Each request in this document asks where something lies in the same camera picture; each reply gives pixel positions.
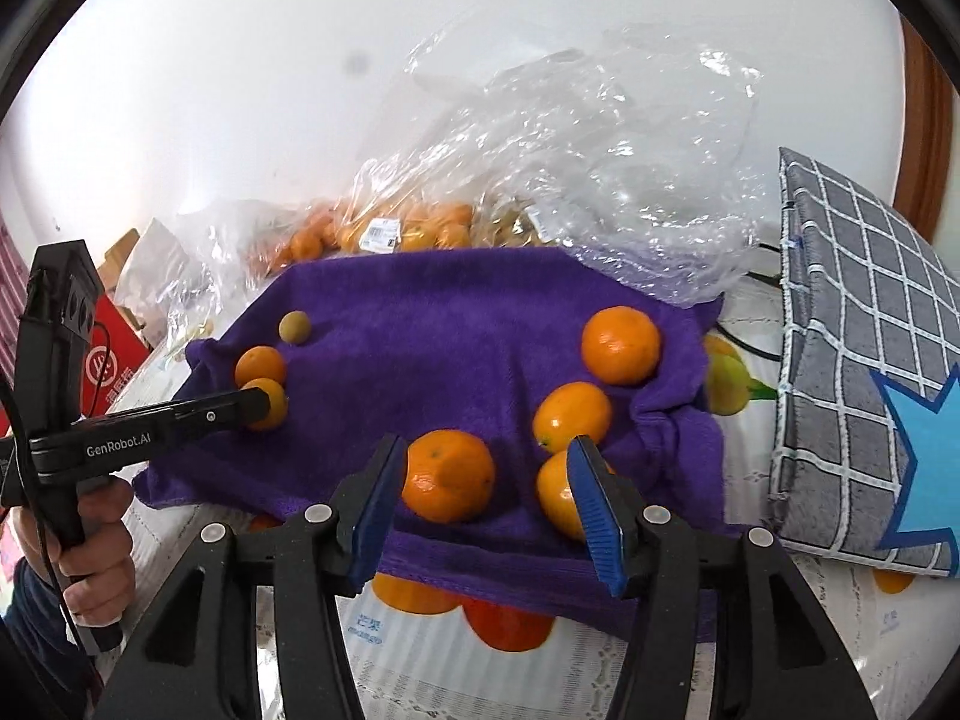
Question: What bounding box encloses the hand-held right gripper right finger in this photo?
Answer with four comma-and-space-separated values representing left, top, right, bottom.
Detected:
566, 435, 878, 720

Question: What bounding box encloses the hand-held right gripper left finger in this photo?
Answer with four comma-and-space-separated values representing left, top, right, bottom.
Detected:
94, 433, 410, 720

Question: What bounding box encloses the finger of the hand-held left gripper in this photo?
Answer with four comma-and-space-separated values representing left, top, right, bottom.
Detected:
169, 382, 274, 440

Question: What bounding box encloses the small round orange kumquat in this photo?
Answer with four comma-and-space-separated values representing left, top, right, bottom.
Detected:
235, 345, 288, 389
241, 377, 290, 432

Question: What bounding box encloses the tangerine with green stem mark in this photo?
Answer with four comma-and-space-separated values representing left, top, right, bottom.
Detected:
401, 429, 497, 524

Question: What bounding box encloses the glossy oval orange kumquat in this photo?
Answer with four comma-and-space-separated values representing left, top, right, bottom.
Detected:
532, 381, 613, 454

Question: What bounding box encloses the large round tangerine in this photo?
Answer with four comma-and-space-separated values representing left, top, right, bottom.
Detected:
581, 306, 663, 386

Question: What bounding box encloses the plastic bag of oranges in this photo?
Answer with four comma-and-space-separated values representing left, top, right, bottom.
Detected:
247, 195, 481, 278

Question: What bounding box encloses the plastic bag of longans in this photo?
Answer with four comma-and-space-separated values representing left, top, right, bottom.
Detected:
478, 193, 550, 248

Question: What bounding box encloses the person's left forearm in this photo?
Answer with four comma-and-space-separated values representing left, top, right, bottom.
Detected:
0, 561, 95, 720

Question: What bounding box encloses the person's left hand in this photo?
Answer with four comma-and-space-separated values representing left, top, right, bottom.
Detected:
56, 476, 138, 620

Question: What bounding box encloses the red box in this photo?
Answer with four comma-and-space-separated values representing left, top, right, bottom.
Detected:
0, 292, 152, 436

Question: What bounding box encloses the white plastic bag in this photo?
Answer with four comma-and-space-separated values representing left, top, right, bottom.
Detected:
116, 199, 260, 350

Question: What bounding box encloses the pink striped cloth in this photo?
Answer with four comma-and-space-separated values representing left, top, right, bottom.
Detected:
0, 216, 32, 365

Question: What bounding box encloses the purple towel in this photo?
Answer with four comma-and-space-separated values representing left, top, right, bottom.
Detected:
133, 246, 725, 643

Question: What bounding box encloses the cardboard box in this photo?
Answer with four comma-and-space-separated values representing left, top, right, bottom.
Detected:
100, 228, 145, 287

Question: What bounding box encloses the grey checked cushion blue star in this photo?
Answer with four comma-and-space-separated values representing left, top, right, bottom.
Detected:
766, 146, 960, 578

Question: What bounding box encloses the large clear plastic bag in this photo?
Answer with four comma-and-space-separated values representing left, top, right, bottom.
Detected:
352, 22, 767, 308

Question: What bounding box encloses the black cable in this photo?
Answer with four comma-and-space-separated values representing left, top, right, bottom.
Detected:
711, 241, 787, 362

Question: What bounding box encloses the brown wooden door frame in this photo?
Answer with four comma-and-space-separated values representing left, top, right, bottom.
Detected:
892, 15, 955, 248

